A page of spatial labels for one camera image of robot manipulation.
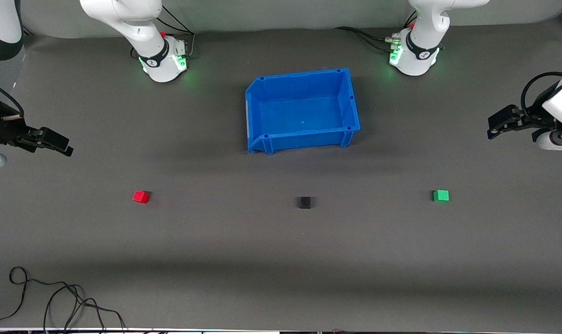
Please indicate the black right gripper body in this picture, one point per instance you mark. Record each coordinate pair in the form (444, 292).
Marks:
(2, 129)

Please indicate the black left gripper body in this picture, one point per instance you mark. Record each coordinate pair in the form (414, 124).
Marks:
(533, 121)

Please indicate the green cube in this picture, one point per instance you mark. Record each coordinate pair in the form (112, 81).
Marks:
(441, 196)

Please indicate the red cube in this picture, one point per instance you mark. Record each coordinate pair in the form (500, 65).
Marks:
(140, 197)

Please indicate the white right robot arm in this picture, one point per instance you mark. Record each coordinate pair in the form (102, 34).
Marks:
(156, 52)

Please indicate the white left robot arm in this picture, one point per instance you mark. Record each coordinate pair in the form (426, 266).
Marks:
(420, 48)

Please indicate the black cube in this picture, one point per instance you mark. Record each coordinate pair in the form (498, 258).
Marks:
(304, 202)

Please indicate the blue plastic storage bin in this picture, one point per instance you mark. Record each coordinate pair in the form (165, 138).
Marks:
(304, 113)

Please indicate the dark grey table mat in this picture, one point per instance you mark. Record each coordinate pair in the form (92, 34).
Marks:
(281, 260)

